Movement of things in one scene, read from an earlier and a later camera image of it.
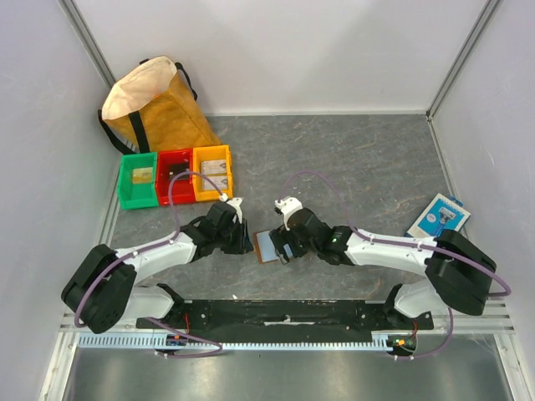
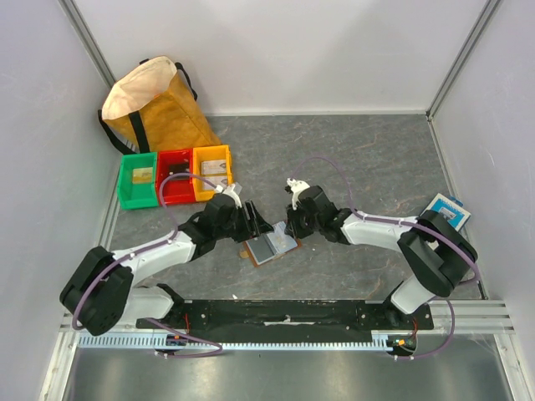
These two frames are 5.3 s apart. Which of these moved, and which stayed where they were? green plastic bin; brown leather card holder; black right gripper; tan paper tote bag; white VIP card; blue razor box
Moved: black right gripper; brown leather card holder
Stayed: tan paper tote bag; green plastic bin; white VIP card; blue razor box
